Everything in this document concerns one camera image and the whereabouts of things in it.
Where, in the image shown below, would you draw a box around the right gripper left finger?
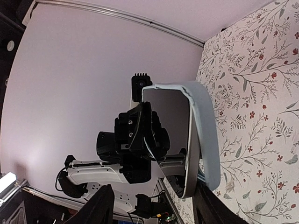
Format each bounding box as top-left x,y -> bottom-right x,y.
74,184 -> 114,224

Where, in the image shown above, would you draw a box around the phone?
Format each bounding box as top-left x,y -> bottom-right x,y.
143,88 -> 199,199

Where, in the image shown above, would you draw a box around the floral patterned table mat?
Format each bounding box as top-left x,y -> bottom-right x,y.
162,0 -> 299,224

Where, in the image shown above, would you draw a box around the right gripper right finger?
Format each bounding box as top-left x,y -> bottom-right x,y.
192,182 -> 248,224

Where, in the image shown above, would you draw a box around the light blue phone case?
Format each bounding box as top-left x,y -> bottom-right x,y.
152,81 -> 221,191

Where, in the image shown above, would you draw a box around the left aluminium frame post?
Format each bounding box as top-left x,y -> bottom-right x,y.
35,0 -> 206,47

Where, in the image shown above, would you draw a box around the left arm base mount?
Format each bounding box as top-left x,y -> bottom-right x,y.
132,190 -> 174,219

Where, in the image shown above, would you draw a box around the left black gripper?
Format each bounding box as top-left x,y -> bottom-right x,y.
96,102 -> 170,184

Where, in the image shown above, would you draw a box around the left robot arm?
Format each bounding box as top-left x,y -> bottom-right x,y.
55,102 -> 170,200

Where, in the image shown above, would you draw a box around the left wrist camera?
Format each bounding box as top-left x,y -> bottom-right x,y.
131,73 -> 152,103

